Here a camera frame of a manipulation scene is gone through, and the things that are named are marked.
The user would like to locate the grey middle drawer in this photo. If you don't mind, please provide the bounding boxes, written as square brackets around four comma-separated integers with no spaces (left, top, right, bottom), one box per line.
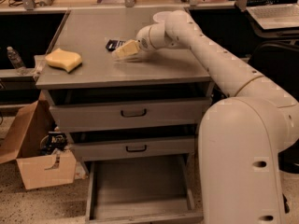
[71,124,197,161]

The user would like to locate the yellow sponge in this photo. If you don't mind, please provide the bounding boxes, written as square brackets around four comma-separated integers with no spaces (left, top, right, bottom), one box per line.
[45,49,82,73]

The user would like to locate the white ceramic bowl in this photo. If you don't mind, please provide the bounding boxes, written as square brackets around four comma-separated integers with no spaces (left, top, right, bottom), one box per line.
[153,11,171,23]

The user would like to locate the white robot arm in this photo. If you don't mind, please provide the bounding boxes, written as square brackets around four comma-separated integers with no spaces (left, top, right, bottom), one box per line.
[113,10,299,224]

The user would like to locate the grey bottom drawer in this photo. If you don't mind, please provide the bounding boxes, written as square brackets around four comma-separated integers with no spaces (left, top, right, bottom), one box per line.
[85,155,203,224]

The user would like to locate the brown cardboard box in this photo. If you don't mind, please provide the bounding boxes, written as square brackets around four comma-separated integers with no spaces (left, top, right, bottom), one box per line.
[0,96,76,189]

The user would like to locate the dark snack bag in box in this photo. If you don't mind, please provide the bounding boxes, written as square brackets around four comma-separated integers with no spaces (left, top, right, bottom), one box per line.
[40,132,67,155]

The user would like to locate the grey top drawer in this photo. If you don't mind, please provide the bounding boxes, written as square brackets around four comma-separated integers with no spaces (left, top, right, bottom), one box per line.
[50,83,211,133]

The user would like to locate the grey drawer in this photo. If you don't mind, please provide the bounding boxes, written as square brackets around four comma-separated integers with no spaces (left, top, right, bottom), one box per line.
[71,124,197,161]
[85,155,203,224]
[50,83,211,133]

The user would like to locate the black office chair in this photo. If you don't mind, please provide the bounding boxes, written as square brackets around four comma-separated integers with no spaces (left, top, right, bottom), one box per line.
[249,41,299,175]

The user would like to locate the grey drawer cabinet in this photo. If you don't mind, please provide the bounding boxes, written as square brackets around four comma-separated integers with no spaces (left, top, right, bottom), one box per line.
[35,7,219,173]

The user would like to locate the silver laptop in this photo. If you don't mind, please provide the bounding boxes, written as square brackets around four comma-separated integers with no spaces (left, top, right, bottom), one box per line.
[246,0,299,30]

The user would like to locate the dark blue rxbar wrapper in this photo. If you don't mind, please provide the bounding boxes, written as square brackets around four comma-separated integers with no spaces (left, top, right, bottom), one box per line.
[106,40,124,51]

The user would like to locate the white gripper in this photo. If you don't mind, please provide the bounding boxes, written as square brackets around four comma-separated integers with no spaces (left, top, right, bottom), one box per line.
[111,23,174,59]

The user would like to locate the clear plastic water bottle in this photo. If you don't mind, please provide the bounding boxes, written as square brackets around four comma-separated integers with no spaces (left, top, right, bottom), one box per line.
[7,47,27,76]

